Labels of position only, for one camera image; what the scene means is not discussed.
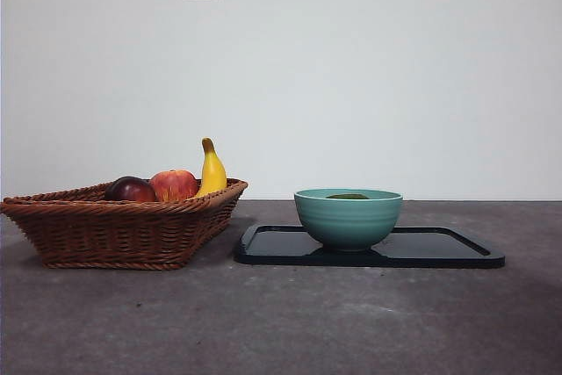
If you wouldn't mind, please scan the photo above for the brown woven wicker basket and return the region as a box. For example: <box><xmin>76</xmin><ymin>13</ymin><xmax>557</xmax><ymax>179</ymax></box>
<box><xmin>0</xmin><ymin>177</ymin><xmax>249</xmax><ymax>270</ymax></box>

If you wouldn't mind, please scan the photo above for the dark red apple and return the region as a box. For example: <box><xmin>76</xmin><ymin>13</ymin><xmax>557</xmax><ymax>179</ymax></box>
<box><xmin>103</xmin><ymin>175</ymin><xmax>157</xmax><ymax>203</ymax></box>

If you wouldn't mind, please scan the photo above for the black rectangular tray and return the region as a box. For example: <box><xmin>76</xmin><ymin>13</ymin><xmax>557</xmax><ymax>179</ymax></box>
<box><xmin>234</xmin><ymin>222</ymin><xmax>506</xmax><ymax>269</ymax></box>

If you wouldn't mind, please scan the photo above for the teal ribbed bowl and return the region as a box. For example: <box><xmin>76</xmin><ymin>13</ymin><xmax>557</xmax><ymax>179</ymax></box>
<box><xmin>293</xmin><ymin>188</ymin><xmax>404</xmax><ymax>254</ymax></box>

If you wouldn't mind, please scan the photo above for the yellow banana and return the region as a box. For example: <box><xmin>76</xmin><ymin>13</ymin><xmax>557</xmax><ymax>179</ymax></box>
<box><xmin>194</xmin><ymin>136</ymin><xmax>228</xmax><ymax>198</ymax></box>

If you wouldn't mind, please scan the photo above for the red yellow apple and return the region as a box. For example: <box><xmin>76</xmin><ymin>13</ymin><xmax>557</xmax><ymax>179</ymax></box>
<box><xmin>149</xmin><ymin>168</ymin><xmax>199</xmax><ymax>203</ymax></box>

